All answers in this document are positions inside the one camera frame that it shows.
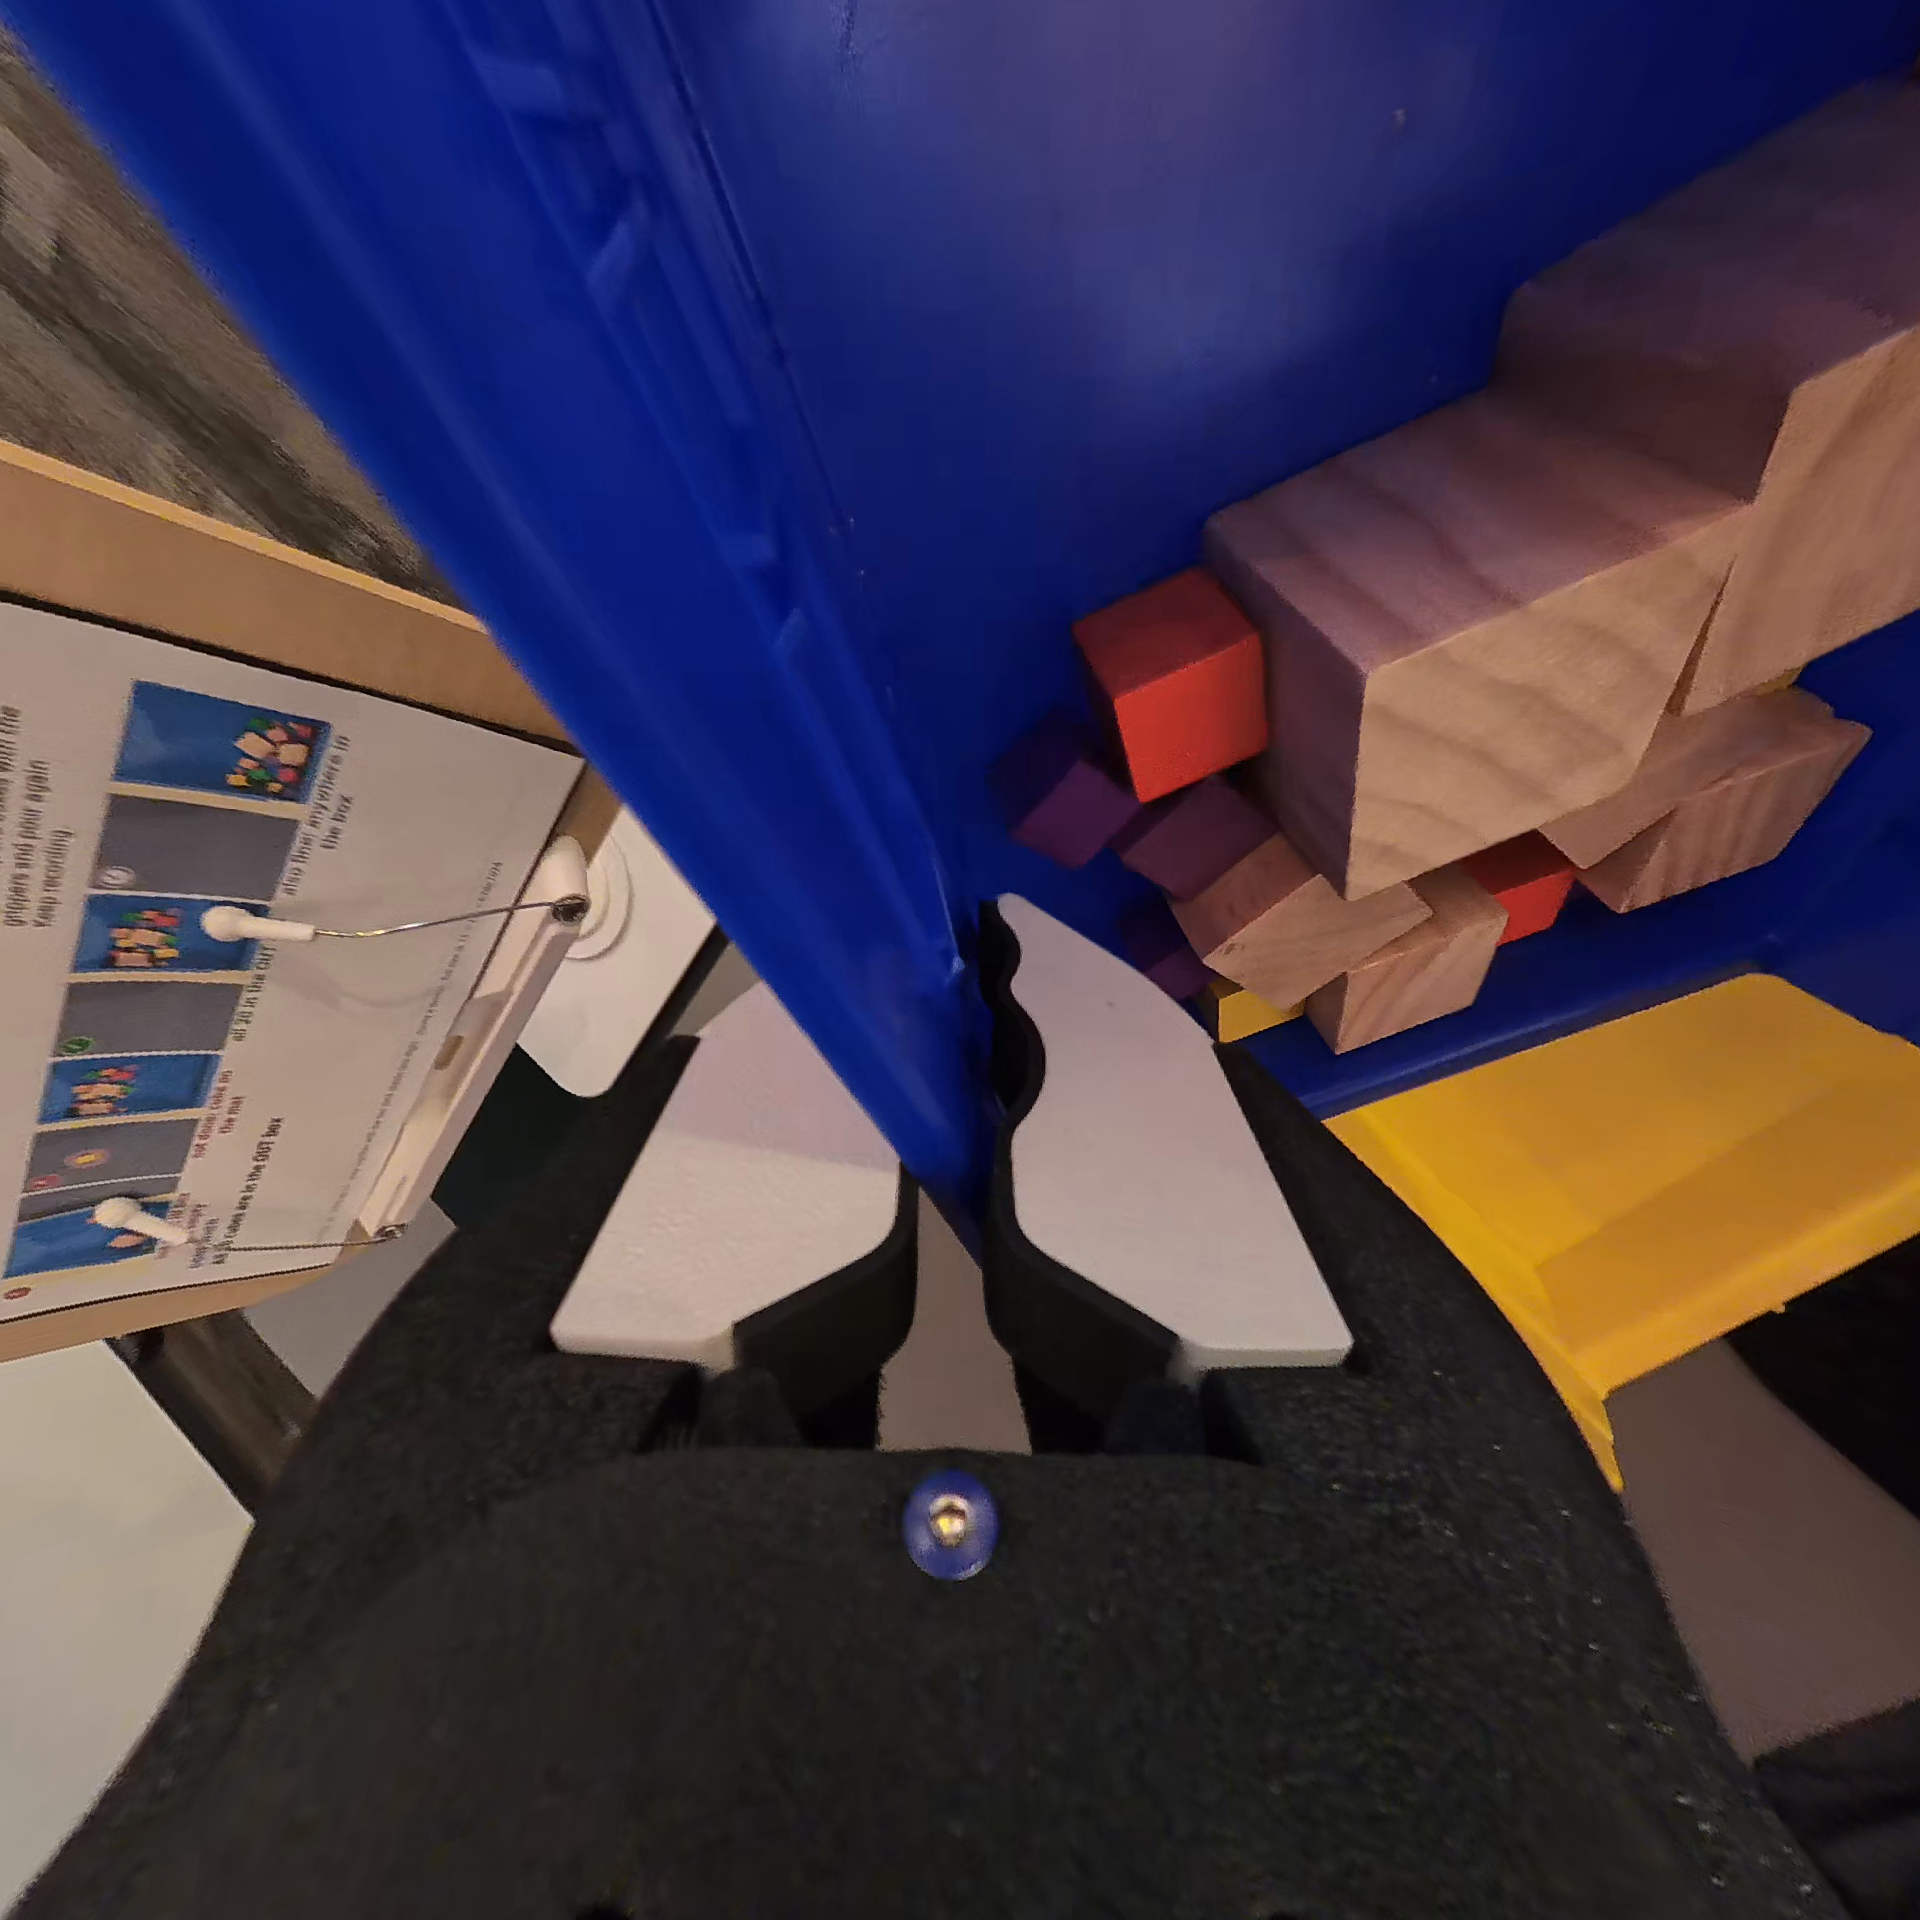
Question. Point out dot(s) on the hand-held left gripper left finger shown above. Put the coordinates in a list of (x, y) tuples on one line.
[(735, 1212)]

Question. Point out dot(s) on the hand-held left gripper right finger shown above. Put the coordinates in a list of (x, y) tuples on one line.
[(1167, 1183)]

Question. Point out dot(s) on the yellow plastic box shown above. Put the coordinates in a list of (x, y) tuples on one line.
[(1679, 1168)]

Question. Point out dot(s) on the pile of coloured wooden cubes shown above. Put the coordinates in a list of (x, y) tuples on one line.
[(1499, 643)]

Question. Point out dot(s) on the blue plastic box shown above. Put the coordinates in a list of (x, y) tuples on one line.
[(750, 450)]

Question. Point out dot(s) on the white sheet stand base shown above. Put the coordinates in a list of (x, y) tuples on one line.
[(633, 988)]

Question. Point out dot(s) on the printed instruction sheet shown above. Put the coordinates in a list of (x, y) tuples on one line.
[(406, 839)]

